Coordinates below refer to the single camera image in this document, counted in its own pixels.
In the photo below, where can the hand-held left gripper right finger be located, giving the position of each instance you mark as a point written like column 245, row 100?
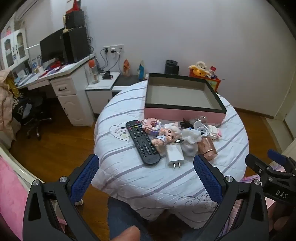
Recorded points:
column 207, row 178

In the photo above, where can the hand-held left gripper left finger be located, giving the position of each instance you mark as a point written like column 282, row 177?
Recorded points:
column 84, row 176

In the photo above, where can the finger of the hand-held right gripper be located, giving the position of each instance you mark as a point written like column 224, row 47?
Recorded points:
column 276, row 157
column 257, row 165

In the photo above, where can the rose gold cup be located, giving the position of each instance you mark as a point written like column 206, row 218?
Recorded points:
column 208, row 148

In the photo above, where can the white charger plug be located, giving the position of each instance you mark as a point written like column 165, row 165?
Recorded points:
column 175, row 154

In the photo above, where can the white pink block toy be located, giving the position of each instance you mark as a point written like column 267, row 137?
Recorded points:
column 215, row 132

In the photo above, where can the small doll figure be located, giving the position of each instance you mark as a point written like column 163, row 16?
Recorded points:
column 167, row 135

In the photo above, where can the black remote control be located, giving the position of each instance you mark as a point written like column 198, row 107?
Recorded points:
column 142, row 143

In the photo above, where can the pink box with dark rim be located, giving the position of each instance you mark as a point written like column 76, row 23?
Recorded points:
column 185, row 97

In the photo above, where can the person's right hand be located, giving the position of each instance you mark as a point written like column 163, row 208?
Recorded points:
column 282, row 220

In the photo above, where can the person's left hand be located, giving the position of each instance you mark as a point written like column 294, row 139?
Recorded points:
column 126, row 234

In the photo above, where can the white figurine lamp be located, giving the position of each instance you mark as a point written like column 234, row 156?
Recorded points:
column 190, row 142

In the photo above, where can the round table with striped cloth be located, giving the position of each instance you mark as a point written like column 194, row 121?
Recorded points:
column 138, row 185

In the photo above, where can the black hair clip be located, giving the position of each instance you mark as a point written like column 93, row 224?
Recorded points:
column 186, row 123

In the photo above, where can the person's leg in jeans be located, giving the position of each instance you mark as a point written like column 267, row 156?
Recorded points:
column 129, row 215

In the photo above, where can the clear plastic trinket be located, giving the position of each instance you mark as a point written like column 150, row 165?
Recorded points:
column 202, row 118

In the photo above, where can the pink blanket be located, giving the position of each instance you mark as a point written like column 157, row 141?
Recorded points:
column 10, row 199

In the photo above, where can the black office chair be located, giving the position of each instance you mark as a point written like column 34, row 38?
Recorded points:
column 34, row 109

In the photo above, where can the white side table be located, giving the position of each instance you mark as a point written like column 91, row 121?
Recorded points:
column 99, row 92

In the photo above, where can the white desk with drawers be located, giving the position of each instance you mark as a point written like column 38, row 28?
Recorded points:
column 69, row 92

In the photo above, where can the orange red box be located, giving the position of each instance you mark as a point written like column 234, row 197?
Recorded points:
column 214, row 83

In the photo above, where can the small black gadget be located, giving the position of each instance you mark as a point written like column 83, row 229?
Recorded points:
column 107, row 75

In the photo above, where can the clear bottle with orange cap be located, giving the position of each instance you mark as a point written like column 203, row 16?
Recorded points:
column 94, row 71

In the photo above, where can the red white small toy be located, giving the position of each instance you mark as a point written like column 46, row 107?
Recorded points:
column 213, row 70

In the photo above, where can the dark top low table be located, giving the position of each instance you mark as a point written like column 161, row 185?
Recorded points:
column 129, row 81

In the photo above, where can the beige pink coat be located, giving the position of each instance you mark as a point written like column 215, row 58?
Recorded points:
column 5, row 104

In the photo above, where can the yellow white plush toy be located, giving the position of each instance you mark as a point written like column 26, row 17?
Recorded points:
column 200, row 69

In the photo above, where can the orange snack bag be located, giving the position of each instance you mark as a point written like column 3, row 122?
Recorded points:
column 126, row 67

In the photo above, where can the black cylinder appliance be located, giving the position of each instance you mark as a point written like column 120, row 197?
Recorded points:
column 172, row 67

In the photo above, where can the blue white bag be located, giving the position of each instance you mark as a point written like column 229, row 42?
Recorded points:
column 141, row 70

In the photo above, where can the black computer tower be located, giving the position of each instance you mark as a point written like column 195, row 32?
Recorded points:
column 76, row 45

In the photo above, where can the black computer monitor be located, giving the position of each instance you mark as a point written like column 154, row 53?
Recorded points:
column 52, row 48

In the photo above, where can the white glass door cabinet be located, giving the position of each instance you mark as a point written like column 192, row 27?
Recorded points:
column 13, row 49

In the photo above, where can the black box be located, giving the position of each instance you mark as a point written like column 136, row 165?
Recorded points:
column 75, row 19

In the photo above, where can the white bed frame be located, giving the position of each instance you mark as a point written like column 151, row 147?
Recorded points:
column 20, row 169

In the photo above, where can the white wall socket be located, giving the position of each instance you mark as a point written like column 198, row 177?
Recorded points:
column 113, row 49

